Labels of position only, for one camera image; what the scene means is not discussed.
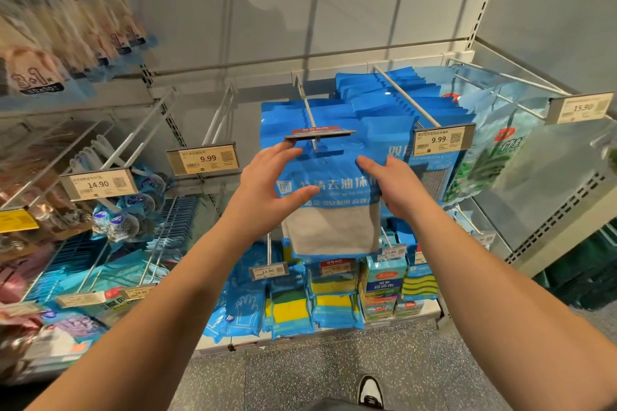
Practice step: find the person's black shoe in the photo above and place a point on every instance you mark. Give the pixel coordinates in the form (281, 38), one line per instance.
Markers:
(370, 391)

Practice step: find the person's right forearm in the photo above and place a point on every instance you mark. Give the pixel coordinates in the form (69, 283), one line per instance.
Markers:
(521, 319)

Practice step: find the teal cloth packets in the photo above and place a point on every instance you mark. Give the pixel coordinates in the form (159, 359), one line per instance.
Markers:
(116, 271)

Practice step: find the dark green goods pile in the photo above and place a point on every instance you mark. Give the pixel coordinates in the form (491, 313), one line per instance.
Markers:
(583, 271)

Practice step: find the red white price tag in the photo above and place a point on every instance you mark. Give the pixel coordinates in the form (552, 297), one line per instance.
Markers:
(320, 133)

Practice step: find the blue cloth packet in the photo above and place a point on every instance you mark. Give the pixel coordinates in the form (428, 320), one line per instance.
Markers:
(333, 228)

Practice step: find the blue steel-cloth packets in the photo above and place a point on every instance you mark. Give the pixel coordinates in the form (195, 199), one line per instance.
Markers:
(386, 88)

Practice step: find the blue glove packets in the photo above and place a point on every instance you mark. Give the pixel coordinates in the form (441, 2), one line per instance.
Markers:
(241, 309)

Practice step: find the clear packets with green print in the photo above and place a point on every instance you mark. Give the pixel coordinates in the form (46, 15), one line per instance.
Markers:
(492, 160)

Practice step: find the striped sponge packets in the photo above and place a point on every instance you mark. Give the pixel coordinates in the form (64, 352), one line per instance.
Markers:
(381, 290)

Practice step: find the bright yellow price tag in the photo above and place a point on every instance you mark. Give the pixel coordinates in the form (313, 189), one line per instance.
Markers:
(17, 220)

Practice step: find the metal peg hook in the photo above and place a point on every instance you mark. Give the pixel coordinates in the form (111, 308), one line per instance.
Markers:
(307, 102)
(220, 115)
(407, 98)
(135, 136)

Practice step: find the person's right hand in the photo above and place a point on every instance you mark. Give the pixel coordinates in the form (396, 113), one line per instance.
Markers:
(405, 189)

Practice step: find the person's grey trousers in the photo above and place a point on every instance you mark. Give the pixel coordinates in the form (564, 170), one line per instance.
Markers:
(333, 406)

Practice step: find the person's left hand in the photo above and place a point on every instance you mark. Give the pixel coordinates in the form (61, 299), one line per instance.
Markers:
(260, 199)

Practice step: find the yellow green sponge packets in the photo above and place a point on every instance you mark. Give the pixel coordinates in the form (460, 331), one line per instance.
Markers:
(289, 309)

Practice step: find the yellowish price tag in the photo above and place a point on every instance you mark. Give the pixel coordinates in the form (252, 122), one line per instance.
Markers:
(439, 140)
(581, 108)
(96, 184)
(204, 158)

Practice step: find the pink goods pile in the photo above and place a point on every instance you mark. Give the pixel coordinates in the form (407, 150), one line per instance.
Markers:
(39, 329)

